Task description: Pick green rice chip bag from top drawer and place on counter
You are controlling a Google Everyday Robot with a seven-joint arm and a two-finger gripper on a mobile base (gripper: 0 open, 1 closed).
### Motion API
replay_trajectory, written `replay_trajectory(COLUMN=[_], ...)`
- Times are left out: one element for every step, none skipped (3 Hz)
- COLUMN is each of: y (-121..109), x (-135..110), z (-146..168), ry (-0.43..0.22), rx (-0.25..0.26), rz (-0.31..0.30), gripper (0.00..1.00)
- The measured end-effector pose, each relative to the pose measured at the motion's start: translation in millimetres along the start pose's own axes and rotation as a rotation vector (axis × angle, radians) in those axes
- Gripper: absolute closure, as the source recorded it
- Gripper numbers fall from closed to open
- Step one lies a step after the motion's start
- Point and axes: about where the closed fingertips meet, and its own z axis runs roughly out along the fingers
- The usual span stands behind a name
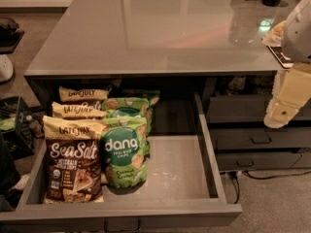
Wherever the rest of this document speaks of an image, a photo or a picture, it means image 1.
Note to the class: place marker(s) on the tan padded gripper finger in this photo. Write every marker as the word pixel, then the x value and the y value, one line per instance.
pixel 296 90

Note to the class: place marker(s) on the green dang chip bag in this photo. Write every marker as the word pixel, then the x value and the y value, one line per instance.
pixel 123 141
pixel 152 96
pixel 128 107

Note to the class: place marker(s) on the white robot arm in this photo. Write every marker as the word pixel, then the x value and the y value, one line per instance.
pixel 294 34

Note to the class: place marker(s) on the grey counter cabinet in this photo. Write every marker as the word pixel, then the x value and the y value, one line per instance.
pixel 181 47

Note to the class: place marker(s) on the open grey top drawer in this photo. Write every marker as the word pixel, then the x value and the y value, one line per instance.
pixel 183 188

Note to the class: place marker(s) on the late july chip bag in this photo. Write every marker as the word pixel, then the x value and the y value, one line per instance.
pixel 90 97
pixel 76 112

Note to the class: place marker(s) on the front sea salt chip bag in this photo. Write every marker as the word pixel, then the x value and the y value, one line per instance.
pixel 73 160

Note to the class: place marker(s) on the black white marker tag board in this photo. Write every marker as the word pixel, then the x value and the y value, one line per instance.
pixel 282 59

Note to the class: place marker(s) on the black crate on floor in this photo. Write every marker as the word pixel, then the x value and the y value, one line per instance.
pixel 15 128

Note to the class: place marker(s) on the white object at left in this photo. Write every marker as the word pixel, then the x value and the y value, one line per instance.
pixel 6 68

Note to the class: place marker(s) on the black mat with dark object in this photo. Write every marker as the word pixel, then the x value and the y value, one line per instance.
pixel 10 35

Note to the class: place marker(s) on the closed drawer with handle middle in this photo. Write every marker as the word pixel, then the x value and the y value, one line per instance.
pixel 260 138

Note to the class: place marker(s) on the closed drawer with handle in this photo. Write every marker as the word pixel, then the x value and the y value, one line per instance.
pixel 263 161
pixel 260 138
pixel 237 108

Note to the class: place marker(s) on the closed drawer with handle upper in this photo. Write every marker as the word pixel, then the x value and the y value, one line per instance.
pixel 237 108

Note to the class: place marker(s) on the closed drawer with handle lower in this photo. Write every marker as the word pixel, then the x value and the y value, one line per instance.
pixel 263 161

